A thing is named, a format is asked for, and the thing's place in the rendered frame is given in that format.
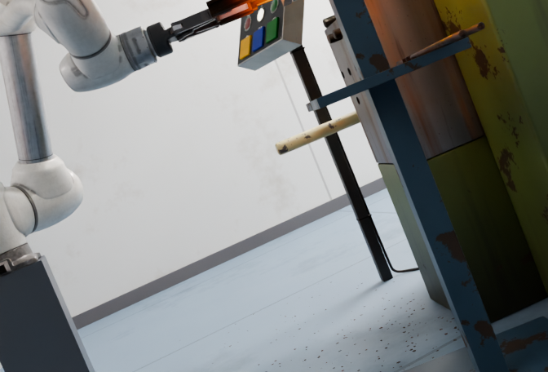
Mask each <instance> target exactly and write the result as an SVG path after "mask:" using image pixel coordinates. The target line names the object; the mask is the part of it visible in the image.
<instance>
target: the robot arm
mask: <svg viewBox="0 0 548 372"><path fill-rule="evenodd" d="M246 9H248V5H247V3H246V4H244V5H241V6H239V7H236V8H234V9H231V10H230V11H226V12H224V13H222V14H220V15H217V16H215V17H212V16H211V14H210V11H209V8H207V9H205V10H204V11H200V12H198V13H196V14H194V15H191V16H189V17H187V18H184V19H182V20H179V21H176V22H172V23H171V24H170V25H171V27H169V28H168V29H165V28H164V26H163V24H162V23H161V22H157V23H155V24H152V25H149V26H148V27H147V28H146V30H145V29H144V27H143V26H139V27H137V28H135V29H132V30H129V31H127V32H124V33H121V34H118V35H116V36H115V35H114V33H112V32H111V31H110V29H109V28H108V26H107V24H106V21H105V18H104V16H103V14H102V12H101V10H100V9H99V7H98V6H97V4H96V3H95V0H0V63H1V68H2V75H3V81H4V85H5V89H6V94H7V102H8V106H9V111H10V115H11V124H12V128H13V132H14V137H15V145H16V149H17V154H18V158H19V160H18V161H17V163H16V164H15V165H14V167H13V169H12V176H11V185H10V187H4V186H3V184H2V182H0V277H2V276H5V275H7V274H8V273H11V272H14V271H16V270H18V269H21V268H23V267H26V266H28V265H30V264H33V263H36V262H37V261H39V260H38V259H39V258H40V257H42V256H41V254H40V253H33V252H32V250H31V248H30V246H29V244H28V242H27V240H26V237H27V236H28V235H29V234H31V233H35V232H38V231H41V230H43V229H45V228H49V227H50V226H53V225H55V224H57V223H59V222H60V221H62V220H64V219H66V218H68V217H69V216H70V215H71V214H72V213H73V212H74V211H75V210H76V209H77V208H78V207H79V206H80V205H81V203H82V199H83V187H82V182H81V180H80V179H79V178H78V176H77V175H76V174H75V173H74V172H72V171H71V170H70V169H67V168H66V166H65V164H64V162H63V161H62V160H61V159H60V158H59V157H57V156H56V155H55V154H53V151H52V146H51V137H50V132H49V127H48V123H47V118H46V109H45V104H44V99H43V94H42V85H41V81H40V76H39V71H38V62H37V57H36V52H35V47H34V43H33V34H32V32H33V31H34V30H35V29H36V26H37V27H39V28H40V30H42V31H43V32H45V33H46V34H47V35H49V36H50V37H51V38H52V39H54V40H55V41H56V42H57V43H58V44H61V45H62V46H64V47H65V48H66V49H67V51H68V53H67V54H66V56H65V57H64V58H63V59H62V60H61V62H60V73H61V76H62V78H63V79H64V81H65V82H66V84H67V85H68V86H69V87H70V88H71V89H72V90H73V91H76V92H86V91H94V90H98V89H101V88H104V87H106V86H110V85H112V84H114V83H116V82H120V81H121V80H123V79H125V78H126V77H128V76H129V75H130V74H132V73H133V72H135V71H137V70H141V69H143V68H145V67H147V66H148V65H150V64H154V63H156V62H157V56H158V57H160V58H161V57H163V56H165V55H169V54H171V53H172V52H173V47H172V45H171V43H172V42H176V41H179V42H184V41H185V40H187V39H189V38H192V37H195V36H197V35H199V34H201V33H204V32H207V31H210V30H212V29H215V28H218V27H219V26H220V23H219V22H220V21H221V19H224V18H226V17H229V16H232V15H234V14H236V13H238V12H241V11H244V10H246Z"/></svg>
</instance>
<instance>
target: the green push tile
mask: <svg viewBox="0 0 548 372"><path fill-rule="evenodd" d="M278 29H279V17H276V18H275V19H274V20H272V21H271V22H269V23H268V24H267V34H266V43H267V44H268V43H269V42H272V41H273V40H275V39H276V38H278Z"/></svg>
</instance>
